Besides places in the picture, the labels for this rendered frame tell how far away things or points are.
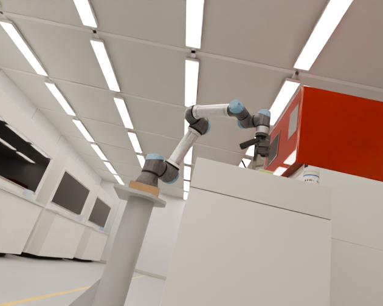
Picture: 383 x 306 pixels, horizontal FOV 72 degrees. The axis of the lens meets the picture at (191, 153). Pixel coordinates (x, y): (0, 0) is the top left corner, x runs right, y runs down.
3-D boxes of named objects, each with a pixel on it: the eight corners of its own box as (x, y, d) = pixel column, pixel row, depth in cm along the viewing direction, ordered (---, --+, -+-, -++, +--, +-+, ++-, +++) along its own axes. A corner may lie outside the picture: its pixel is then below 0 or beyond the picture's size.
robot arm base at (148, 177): (132, 181, 159) (138, 166, 163) (134, 188, 172) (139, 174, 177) (157, 187, 159) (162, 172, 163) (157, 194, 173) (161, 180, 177)
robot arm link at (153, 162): (137, 170, 170) (143, 151, 175) (151, 178, 179) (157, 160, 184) (150, 169, 162) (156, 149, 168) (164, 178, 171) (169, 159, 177)
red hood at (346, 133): (345, 215, 231) (345, 154, 255) (422, 190, 156) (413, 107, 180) (259, 195, 236) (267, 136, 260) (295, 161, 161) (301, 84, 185)
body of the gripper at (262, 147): (268, 154, 142) (270, 133, 145) (251, 152, 145) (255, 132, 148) (268, 158, 149) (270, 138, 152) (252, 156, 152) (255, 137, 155)
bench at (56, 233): (73, 262, 630) (104, 183, 709) (35, 260, 465) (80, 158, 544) (31, 251, 637) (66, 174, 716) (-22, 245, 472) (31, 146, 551)
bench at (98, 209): (100, 263, 832) (121, 202, 911) (79, 262, 667) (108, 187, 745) (67, 255, 839) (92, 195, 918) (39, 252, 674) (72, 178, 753)
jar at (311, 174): (314, 191, 128) (315, 173, 132) (321, 187, 122) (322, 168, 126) (300, 188, 129) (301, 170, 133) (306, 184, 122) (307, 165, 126)
